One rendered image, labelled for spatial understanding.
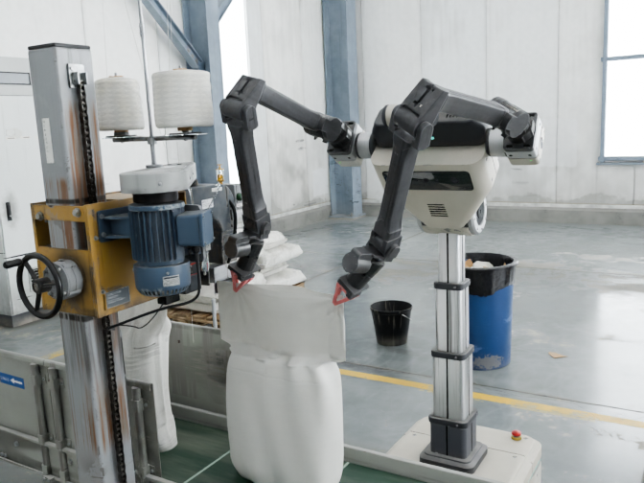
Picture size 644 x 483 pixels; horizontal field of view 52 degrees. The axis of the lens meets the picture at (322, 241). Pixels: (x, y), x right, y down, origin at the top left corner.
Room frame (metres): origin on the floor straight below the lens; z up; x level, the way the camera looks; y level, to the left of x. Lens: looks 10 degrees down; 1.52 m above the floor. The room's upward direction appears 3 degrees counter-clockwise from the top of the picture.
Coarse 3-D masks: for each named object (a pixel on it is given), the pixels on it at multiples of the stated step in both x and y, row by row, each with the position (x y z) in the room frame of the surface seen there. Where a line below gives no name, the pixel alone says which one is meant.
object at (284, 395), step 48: (288, 288) 2.01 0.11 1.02; (240, 336) 2.07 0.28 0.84; (288, 336) 1.92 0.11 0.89; (336, 336) 1.86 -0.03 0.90; (240, 384) 1.97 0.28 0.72; (288, 384) 1.86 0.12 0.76; (336, 384) 1.90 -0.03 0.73; (240, 432) 1.98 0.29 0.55; (288, 432) 1.87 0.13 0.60; (336, 432) 1.87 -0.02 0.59; (288, 480) 1.87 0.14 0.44; (336, 480) 1.87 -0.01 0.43
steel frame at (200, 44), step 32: (192, 0) 8.03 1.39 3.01; (224, 0) 8.37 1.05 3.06; (352, 0) 10.64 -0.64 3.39; (192, 32) 8.05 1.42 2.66; (352, 32) 10.61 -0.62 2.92; (192, 64) 7.82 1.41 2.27; (352, 64) 10.58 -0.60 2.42; (352, 96) 10.55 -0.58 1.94; (224, 128) 7.95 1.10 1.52; (224, 160) 7.92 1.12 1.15; (352, 192) 10.48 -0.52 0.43
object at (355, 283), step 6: (342, 276) 1.82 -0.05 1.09; (348, 276) 1.82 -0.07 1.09; (354, 276) 1.80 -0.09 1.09; (360, 276) 1.79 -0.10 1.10; (366, 276) 1.79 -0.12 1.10; (342, 282) 1.79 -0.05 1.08; (348, 282) 1.81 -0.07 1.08; (354, 282) 1.80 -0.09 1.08; (360, 282) 1.80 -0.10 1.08; (366, 282) 1.80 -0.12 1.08; (348, 288) 1.79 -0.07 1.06; (354, 288) 1.80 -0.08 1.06; (360, 288) 1.82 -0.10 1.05; (366, 288) 1.86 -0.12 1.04; (354, 294) 1.78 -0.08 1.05
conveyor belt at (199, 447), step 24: (192, 432) 2.35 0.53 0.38; (216, 432) 2.34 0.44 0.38; (168, 456) 2.17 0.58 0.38; (192, 456) 2.16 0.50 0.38; (216, 456) 2.15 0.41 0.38; (192, 480) 2.00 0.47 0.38; (216, 480) 1.99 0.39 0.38; (240, 480) 1.99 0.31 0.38; (360, 480) 1.95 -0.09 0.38; (384, 480) 1.95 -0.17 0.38; (408, 480) 1.94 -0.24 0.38
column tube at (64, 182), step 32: (32, 64) 1.81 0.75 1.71; (64, 64) 1.78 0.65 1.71; (64, 96) 1.77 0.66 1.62; (64, 128) 1.76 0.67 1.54; (96, 128) 1.85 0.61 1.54; (64, 160) 1.76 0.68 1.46; (96, 160) 1.84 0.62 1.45; (64, 192) 1.77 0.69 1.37; (64, 224) 1.78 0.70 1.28; (64, 320) 1.80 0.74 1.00; (96, 320) 1.79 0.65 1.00; (64, 352) 1.81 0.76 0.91; (96, 352) 1.78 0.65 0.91; (96, 384) 1.77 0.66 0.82; (96, 416) 1.76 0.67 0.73; (96, 448) 1.77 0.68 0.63; (128, 448) 1.85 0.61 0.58; (96, 480) 1.77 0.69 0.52; (128, 480) 1.84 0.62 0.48
